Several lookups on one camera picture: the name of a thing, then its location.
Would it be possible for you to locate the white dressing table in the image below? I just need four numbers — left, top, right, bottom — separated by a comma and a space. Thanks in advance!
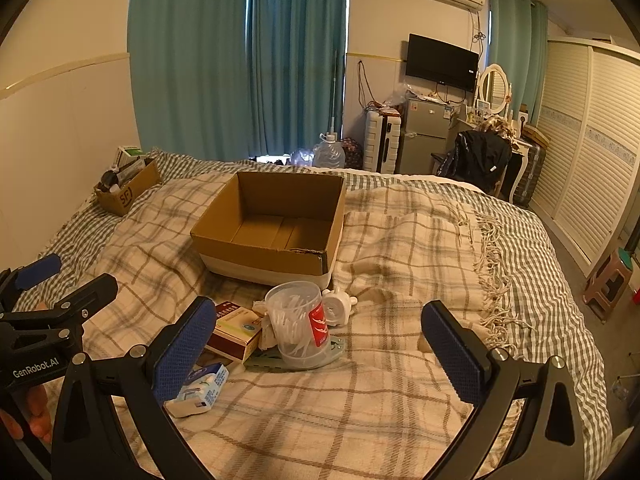
450, 109, 537, 206

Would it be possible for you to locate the dark floral bag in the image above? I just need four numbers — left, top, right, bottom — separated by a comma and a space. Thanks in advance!
340, 137, 364, 170

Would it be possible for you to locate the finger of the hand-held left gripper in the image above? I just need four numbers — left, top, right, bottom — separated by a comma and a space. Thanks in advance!
0, 273, 120, 333
0, 254, 63, 311

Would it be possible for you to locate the person's left hand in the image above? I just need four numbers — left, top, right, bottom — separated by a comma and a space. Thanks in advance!
0, 384, 53, 446

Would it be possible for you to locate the pale green stapler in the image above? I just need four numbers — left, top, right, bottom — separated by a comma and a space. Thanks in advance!
243, 337, 346, 374

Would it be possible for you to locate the blue tissue pack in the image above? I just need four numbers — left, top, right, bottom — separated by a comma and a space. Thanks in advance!
165, 362, 230, 419

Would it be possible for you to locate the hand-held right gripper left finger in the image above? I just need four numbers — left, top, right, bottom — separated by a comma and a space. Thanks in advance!
50, 296, 218, 480

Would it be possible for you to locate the large cardboard box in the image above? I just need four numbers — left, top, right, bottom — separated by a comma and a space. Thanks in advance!
190, 171, 347, 289

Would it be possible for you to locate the grey small fridge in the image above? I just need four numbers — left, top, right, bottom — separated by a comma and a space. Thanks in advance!
397, 97, 464, 176

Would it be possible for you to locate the oval white vanity mirror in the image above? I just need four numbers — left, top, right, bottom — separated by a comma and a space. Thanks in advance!
477, 63, 514, 117

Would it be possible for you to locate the small printed cardboard box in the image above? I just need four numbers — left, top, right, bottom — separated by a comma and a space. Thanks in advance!
94, 157, 164, 218

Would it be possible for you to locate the large clear water jug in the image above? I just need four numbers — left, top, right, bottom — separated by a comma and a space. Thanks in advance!
312, 132, 347, 170

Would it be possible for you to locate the narrow teal curtain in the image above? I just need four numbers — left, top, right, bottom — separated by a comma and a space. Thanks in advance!
487, 0, 549, 127

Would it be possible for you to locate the black wall television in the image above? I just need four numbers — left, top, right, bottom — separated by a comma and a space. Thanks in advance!
405, 33, 480, 94

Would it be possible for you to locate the white alarm clock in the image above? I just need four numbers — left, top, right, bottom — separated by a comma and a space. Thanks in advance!
321, 287, 359, 329

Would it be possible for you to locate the plaid suitcase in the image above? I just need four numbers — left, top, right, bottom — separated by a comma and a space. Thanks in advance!
515, 136, 547, 209

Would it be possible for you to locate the small wooden stool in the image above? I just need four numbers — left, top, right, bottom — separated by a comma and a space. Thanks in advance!
582, 250, 637, 324

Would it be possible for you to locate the black jacket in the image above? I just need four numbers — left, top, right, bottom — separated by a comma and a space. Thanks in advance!
440, 130, 514, 194

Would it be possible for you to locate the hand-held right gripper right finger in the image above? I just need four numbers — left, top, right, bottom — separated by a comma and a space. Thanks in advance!
420, 300, 587, 480

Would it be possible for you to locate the beige plaid blanket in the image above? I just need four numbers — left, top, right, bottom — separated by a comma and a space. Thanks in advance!
12, 170, 543, 480

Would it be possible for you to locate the clear cotton swab container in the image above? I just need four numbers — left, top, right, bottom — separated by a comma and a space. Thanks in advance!
264, 282, 334, 371

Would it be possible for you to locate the green and white carton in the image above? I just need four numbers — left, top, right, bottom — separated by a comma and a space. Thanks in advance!
117, 146, 147, 167

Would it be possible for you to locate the white louvred wardrobe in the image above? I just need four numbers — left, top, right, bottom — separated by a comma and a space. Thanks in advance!
527, 35, 640, 277

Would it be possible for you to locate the red and white medicine box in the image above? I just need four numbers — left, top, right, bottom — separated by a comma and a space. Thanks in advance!
205, 301, 267, 365

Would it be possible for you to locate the wide teal curtain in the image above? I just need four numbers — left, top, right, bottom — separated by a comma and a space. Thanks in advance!
128, 0, 257, 163

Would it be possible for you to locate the white ribbed suitcase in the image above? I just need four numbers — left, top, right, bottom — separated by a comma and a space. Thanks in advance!
362, 107, 404, 173

